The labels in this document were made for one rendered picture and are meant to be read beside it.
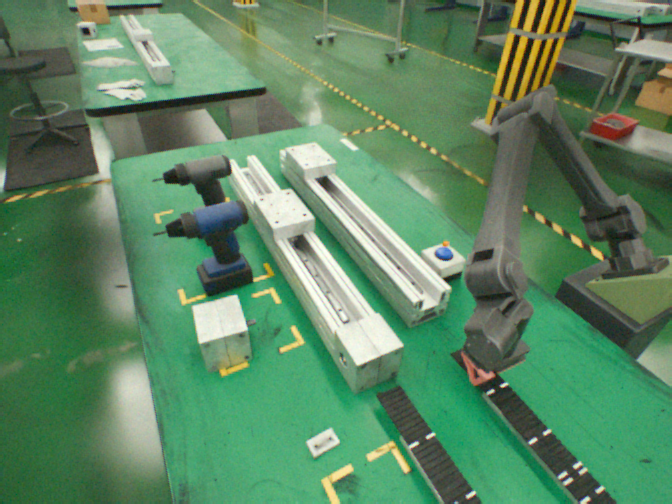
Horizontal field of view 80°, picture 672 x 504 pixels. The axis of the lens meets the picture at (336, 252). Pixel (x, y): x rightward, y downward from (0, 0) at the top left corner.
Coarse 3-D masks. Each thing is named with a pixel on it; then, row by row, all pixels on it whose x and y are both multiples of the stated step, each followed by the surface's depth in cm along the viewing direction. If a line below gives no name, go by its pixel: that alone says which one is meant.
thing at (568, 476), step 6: (576, 462) 64; (570, 468) 63; (576, 468) 64; (582, 468) 64; (558, 474) 63; (564, 474) 63; (570, 474) 63; (576, 474) 63; (582, 474) 63; (564, 480) 62; (570, 480) 62; (576, 480) 62
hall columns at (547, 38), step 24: (240, 0) 900; (528, 0) 312; (552, 0) 297; (576, 0) 309; (528, 24) 317; (552, 24) 311; (504, 48) 342; (528, 48) 323; (552, 48) 326; (504, 72) 349; (528, 72) 330; (504, 96) 356
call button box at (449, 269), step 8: (432, 248) 102; (424, 256) 101; (432, 256) 100; (456, 256) 100; (432, 264) 99; (440, 264) 97; (448, 264) 98; (456, 264) 98; (440, 272) 97; (448, 272) 99; (456, 272) 100; (448, 280) 101
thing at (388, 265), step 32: (320, 192) 118; (352, 192) 118; (352, 224) 105; (384, 224) 106; (352, 256) 107; (384, 256) 95; (416, 256) 96; (384, 288) 95; (416, 288) 91; (448, 288) 87; (416, 320) 89
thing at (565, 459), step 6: (558, 456) 65; (564, 456) 65; (570, 456) 65; (552, 462) 64; (558, 462) 64; (564, 462) 64; (570, 462) 64; (552, 468) 64; (558, 468) 63; (564, 468) 64
